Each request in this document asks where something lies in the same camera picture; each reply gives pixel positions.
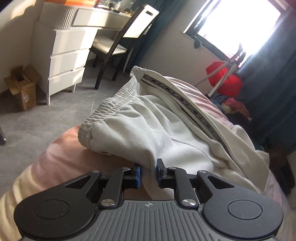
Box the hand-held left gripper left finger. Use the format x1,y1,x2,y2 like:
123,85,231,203
65,164,142,208

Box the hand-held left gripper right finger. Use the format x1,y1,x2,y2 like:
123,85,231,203
157,159,234,207

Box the white pants with striped band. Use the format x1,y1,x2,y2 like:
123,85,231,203
78,66,270,200

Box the pile of colourful clothes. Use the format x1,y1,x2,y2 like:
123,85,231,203
211,91,253,123

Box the pink bed sheet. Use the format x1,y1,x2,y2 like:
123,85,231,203
0,76,290,241

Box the red bag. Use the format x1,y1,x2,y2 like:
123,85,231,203
205,61,242,95

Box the dark chair with white cushion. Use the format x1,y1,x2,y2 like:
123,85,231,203
89,4,160,90

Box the teal curtain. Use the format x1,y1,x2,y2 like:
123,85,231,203
122,0,296,153

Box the white dresser with drawers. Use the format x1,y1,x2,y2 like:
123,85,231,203
33,2,142,105

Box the brown cardboard box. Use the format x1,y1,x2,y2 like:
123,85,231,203
4,65,41,111

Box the window with dark frame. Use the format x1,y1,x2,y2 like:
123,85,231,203
184,0,288,63

